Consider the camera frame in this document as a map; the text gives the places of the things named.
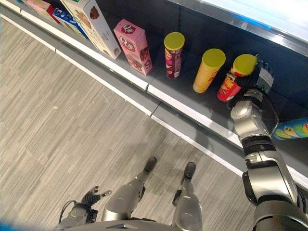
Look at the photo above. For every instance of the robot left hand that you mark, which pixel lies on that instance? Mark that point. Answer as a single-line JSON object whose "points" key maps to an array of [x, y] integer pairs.
{"points": [[91, 197]]}

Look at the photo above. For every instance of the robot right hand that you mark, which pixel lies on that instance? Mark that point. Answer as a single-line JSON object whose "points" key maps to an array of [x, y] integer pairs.
{"points": [[264, 77]]}

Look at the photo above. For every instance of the red chip can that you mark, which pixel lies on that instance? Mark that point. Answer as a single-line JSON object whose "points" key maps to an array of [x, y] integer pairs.
{"points": [[227, 89]]}

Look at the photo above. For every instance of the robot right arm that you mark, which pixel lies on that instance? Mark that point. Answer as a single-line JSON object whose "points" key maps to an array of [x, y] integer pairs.
{"points": [[267, 173]]}

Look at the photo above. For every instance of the robot left leg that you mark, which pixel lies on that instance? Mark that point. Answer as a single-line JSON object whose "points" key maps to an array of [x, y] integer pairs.
{"points": [[125, 199]]}

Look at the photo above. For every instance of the robot leg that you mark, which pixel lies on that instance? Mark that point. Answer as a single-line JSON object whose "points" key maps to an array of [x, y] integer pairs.
{"points": [[187, 209], [125, 199]]}

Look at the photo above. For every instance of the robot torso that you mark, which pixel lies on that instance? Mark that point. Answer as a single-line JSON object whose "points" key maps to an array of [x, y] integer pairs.
{"points": [[125, 226]]}

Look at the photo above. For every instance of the yellow chip can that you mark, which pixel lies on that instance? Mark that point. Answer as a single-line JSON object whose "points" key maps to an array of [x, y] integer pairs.
{"points": [[207, 74]]}

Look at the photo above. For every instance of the blue green chip can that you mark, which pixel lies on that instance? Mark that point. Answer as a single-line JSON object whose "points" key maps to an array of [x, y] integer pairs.
{"points": [[292, 130]]}

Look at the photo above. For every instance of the grey store shelf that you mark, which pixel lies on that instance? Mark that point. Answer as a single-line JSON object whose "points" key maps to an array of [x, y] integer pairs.
{"points": [[204, 31]]}

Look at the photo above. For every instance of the maroon chip can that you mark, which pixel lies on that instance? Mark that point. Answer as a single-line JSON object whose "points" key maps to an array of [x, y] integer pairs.
{"points": [[173, 60]]}

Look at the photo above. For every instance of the robot right leg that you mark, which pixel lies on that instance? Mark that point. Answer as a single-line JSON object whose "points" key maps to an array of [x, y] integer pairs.
{"points": [[187, 209]]}

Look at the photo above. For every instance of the tall white cookie box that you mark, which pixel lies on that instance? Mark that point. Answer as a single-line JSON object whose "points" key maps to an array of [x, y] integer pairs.
{"points": [[96, 26]]}

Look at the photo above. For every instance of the blue white snack box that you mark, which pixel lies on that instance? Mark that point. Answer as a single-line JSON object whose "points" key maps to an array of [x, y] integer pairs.
{"points": [[66, 19]]}

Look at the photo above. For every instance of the red snack box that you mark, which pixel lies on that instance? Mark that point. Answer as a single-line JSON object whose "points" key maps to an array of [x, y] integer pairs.
{"points": [[53, 13]]}

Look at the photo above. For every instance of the pale pink snack box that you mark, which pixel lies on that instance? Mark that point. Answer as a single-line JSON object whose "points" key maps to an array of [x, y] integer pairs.
{"points": [[38, 6]]}

